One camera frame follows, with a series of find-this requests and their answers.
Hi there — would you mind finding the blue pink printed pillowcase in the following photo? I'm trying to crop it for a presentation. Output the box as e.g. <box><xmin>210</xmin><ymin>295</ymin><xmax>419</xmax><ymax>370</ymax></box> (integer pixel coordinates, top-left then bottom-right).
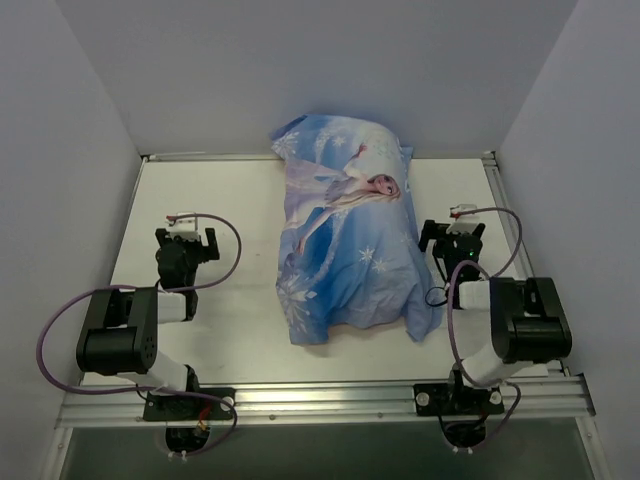
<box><xmin>271</xmin><ymin>114</ymin><xmax>441</xmax><ymax>346</ymax></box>

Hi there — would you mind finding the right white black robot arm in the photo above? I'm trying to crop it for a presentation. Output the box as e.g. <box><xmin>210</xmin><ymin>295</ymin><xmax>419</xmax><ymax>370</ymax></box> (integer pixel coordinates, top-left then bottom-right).
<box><xmin>419</xmin><ymin>219</ymin><xmax>573</xmax><ymax>413</ymax></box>

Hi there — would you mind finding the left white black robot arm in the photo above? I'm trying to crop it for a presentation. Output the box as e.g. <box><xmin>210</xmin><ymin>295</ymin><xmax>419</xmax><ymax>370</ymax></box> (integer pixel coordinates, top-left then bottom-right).
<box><xmin>76</xmin><ymin>228</ymin><xmax>220</xmax><ymax>419</ymax></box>

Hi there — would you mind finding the thin black wire loop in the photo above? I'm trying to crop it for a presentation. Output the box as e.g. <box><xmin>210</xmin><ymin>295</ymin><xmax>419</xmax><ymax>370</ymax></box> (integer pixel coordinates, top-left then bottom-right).
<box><xmin>424</xmin><ymin>254</ymin><xmax>456</xmax><ymax>309</ymax></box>

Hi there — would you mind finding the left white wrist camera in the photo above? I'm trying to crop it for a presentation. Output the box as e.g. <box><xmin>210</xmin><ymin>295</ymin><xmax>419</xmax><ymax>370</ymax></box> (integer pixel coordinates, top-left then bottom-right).
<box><xmin>166</xmin><ymin>212</ymin><xmax>199</xmax><ymax>242</ymax></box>

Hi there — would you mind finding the right side aluminium rail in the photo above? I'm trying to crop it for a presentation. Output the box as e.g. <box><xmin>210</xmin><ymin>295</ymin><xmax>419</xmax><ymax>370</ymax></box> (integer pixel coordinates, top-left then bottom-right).
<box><xmin>483</xmin><ymin>163</ymin><xmax>573</xmax><ymax>368</ymax></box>

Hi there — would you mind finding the aluminium rail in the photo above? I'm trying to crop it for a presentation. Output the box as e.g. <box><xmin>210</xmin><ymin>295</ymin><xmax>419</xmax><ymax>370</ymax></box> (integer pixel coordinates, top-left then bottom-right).
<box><xmin>56</xmin><ymin>372</ymin><xmax>595</xmax><ymax>428</ymax></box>
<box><xmin>483</xmin><ymin>163</ymin><xmax>573</xmax><ymax>368</ymax></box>
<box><xmin>143</xmin><ymin>152</ymin><xmax>497</xmax><ymax>166</ymax></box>

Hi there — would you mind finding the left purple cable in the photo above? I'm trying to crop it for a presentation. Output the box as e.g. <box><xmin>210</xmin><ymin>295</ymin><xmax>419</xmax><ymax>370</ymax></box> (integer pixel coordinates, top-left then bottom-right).
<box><xmin>36</xmin><ymin>212</ymin><xmax>243</xmax><ymax>457</ymax></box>

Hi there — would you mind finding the back aluminium rail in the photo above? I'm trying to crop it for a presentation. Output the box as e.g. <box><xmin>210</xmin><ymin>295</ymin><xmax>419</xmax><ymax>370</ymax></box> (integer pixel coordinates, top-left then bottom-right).
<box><xmin>143</xmin><ymin>152</ymin><xmax>497</xmax><ymax>166</ymax></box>

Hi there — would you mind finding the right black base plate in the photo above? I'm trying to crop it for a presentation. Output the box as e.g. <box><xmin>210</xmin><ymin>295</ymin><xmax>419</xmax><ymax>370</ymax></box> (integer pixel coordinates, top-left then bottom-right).
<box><xmin>413</xmin><ymin>382</ymin><xmax>505</xmax><ymax>417</ymax></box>

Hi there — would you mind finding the front aluminium rail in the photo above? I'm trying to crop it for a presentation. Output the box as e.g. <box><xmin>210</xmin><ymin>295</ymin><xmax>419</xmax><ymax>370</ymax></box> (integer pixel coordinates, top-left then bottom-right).
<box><xmin>56</xmin><ymin>372</ymin><xmax>595</xmax><ymax>428</ymax></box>

